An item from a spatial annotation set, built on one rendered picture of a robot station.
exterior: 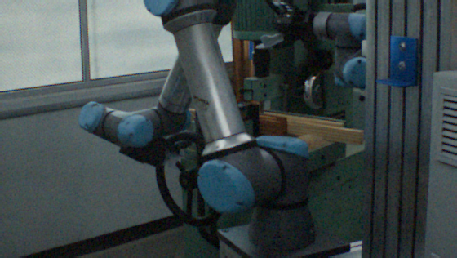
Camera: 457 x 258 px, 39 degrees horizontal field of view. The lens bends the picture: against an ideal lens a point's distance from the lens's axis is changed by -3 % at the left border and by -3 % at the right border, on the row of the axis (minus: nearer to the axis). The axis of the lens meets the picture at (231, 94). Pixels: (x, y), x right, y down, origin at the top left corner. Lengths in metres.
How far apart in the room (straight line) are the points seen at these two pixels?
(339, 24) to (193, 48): 0.54
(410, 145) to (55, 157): 2.29
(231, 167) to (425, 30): 0.45
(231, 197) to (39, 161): 2.06
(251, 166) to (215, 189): 0.09
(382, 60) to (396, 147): 0.17
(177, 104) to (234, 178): 0.39
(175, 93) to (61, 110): 1.73
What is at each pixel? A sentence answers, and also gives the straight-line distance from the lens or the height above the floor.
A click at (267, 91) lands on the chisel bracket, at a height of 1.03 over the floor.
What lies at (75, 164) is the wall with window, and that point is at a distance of 3.38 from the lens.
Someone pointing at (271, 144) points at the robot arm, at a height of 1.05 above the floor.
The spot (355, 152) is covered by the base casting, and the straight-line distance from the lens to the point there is 2.31.
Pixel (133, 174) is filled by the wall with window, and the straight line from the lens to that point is 3.57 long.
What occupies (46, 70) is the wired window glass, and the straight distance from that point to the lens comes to 3.31.
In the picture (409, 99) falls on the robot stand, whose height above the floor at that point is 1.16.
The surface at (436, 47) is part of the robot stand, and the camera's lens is 1.22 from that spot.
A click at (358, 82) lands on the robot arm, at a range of 1.62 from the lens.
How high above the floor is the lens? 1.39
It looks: 10 degrees down
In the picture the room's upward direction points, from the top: 1 degrees counter-clockwise
